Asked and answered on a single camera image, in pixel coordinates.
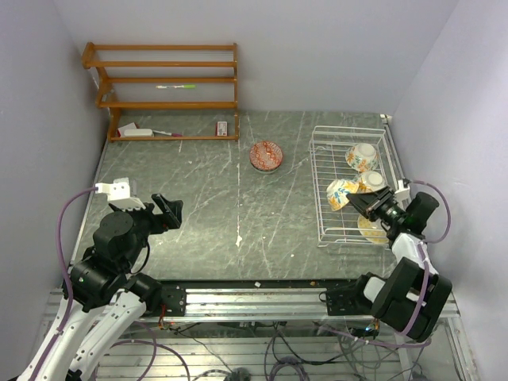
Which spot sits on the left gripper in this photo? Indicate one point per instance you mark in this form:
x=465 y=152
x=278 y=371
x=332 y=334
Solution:
x=171 y=209

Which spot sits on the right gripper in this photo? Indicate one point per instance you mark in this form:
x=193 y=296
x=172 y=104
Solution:
x=364 y=202

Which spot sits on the blue yellow patterned bowl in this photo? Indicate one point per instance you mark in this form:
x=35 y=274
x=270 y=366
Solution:
x=372 y=230

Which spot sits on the orange blue patterned bowl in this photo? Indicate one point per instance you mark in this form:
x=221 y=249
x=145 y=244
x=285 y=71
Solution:
x=337 y=191

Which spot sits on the orange flower bowl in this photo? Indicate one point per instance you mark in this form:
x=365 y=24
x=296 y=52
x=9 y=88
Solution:
x=362 y=157
x=370 y=181

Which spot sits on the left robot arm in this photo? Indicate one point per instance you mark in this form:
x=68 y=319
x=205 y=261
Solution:
x=102 y=294

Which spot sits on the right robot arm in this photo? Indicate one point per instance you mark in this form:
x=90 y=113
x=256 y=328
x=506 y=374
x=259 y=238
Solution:
x=411 y=298

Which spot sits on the wooden shelf rack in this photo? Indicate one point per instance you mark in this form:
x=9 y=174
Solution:
x=128 y=75

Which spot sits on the pink white pen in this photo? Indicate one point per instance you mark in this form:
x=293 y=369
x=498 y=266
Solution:
x=167 y=134

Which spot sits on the small red white box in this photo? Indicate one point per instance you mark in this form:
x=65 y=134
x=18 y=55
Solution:
x=221 y=129

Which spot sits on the red patterned bowl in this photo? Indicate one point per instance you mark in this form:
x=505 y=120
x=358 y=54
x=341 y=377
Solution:
x=266 y=156

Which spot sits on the green white pen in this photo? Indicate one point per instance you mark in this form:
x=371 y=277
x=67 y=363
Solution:
x=180 y=86

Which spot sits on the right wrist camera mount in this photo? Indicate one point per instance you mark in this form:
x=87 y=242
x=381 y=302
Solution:
x=402 y=192

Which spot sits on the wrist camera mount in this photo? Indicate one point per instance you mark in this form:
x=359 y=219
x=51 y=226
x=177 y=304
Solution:
x=402 y=192
x=121 y=193

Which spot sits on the white wire dish rack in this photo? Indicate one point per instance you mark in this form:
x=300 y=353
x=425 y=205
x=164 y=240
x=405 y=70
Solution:
x=328 y=145

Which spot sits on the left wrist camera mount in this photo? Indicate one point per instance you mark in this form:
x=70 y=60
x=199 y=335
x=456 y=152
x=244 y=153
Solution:
x=121 y=193

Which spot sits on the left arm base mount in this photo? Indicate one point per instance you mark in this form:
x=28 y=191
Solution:
x=173 y=301

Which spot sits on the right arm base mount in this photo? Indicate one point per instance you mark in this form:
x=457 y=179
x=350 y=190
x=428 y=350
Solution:
x=345 y=297

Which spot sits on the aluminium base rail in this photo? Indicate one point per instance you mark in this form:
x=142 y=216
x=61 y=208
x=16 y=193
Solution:
x=251 y=304

